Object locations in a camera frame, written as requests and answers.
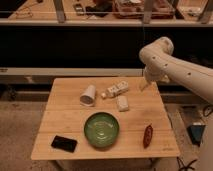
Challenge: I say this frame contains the white paper cup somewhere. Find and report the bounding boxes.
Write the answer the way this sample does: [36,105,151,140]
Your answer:
[80,85,96,107]

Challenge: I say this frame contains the metal shelf rack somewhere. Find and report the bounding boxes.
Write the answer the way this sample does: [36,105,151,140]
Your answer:
[0,0,213,27]

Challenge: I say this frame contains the green ceramic bowl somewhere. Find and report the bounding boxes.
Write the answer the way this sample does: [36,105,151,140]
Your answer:
[84,112,120,148]

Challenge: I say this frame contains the white sponge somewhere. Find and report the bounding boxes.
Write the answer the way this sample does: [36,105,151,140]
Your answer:
[117,96,129,112]

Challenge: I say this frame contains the blue box on floor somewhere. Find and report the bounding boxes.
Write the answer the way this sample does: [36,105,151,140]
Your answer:
[187,125,205,146]

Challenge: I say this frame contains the tray of items on shelf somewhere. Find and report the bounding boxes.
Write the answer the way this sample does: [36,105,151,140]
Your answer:
[113,0,175,18]

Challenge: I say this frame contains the black smartphone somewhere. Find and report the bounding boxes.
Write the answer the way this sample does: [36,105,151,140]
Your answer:
[51,135,77,152]

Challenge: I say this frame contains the white plastic bottle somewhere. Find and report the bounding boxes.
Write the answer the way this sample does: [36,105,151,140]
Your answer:
[101,81,129,99]

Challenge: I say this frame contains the wooden table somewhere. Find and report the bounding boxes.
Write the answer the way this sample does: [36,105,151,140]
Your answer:
[31,77,180,160]

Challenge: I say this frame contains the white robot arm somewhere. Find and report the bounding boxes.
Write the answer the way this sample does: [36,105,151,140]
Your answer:
[139,37,213,104]

